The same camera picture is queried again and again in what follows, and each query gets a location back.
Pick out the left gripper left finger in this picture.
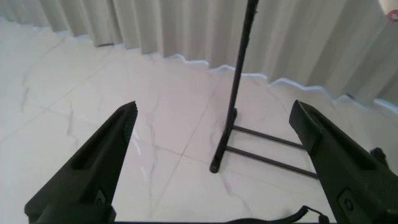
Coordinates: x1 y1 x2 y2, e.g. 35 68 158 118
24 100 139 224

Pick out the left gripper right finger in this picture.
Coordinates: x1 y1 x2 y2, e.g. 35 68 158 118
288 99 398 224

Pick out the cream printed garment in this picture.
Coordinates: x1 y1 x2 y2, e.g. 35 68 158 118
377 0 398 22

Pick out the black clothes rack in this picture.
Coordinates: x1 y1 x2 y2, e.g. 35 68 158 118
209 0 389 180

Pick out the black cable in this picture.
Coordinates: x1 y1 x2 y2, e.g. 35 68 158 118
223 205 330 224

